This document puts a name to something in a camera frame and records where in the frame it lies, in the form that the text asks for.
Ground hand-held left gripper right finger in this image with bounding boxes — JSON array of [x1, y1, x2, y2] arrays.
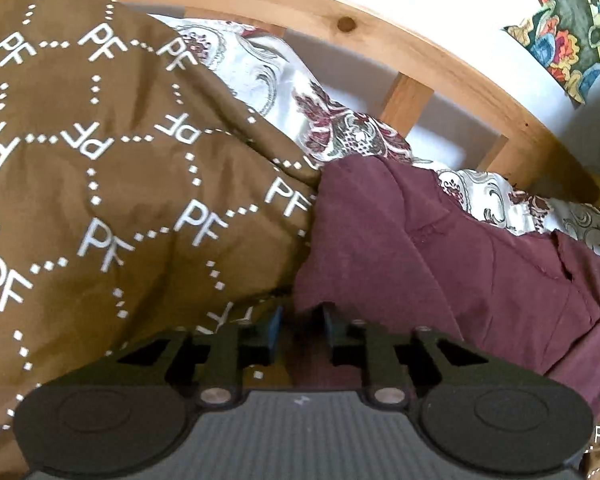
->
[[320, 305, 497, 407]]

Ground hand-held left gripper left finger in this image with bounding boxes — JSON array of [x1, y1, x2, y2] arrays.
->
[[104, 305, 286, 407]]

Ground green floral wall poster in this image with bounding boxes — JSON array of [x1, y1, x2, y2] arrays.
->
[[502, 0, 600, 107]]

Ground wooden bed frame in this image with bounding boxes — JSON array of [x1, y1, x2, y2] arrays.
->
[[10, 0, 600, 211]]

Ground maroon garment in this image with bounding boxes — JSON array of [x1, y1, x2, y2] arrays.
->
[[292, 156, 600, 431]]

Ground brown printed blanket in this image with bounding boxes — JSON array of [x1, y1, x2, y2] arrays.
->
[[0, 0, 600, 480]]

